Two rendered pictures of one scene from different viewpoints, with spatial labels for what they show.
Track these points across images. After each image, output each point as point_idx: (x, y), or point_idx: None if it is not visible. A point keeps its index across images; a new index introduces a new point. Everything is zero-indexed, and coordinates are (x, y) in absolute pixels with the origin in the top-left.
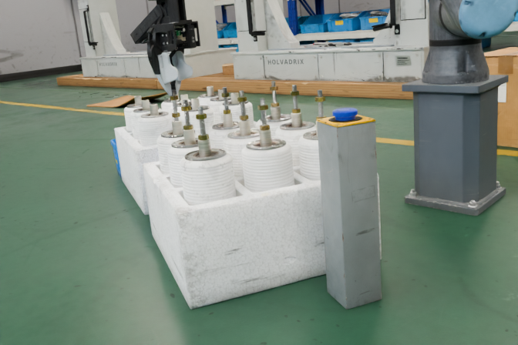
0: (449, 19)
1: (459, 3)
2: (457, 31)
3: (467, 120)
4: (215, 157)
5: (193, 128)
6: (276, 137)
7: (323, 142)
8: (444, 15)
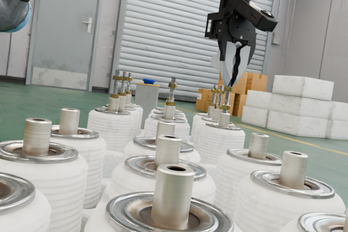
0: (9, 15)
1: (26, 8)
2: (3, 24)
3: None
4: (206, 114)
5: (214, 107)
6: (137, 118)
7: (157, 96)
8: (0, 9)
